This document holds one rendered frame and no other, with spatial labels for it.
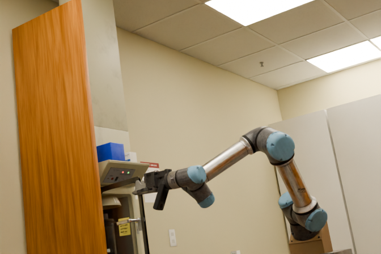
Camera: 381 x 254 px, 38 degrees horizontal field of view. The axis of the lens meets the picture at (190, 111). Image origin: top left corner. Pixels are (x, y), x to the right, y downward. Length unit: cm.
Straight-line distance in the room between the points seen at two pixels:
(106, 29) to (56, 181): 90
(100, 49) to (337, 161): 299
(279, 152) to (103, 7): 137
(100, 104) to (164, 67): 149
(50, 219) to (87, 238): 25
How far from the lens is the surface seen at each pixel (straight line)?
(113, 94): 302
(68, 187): 274
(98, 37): 308
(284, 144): 242
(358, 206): 534
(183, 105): 441
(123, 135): 300
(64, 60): 287
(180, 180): 230
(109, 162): 269
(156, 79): 420
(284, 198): 277
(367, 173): 532
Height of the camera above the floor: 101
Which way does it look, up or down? 15 degrees up
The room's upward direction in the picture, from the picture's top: 8 degrees counter-clockwise
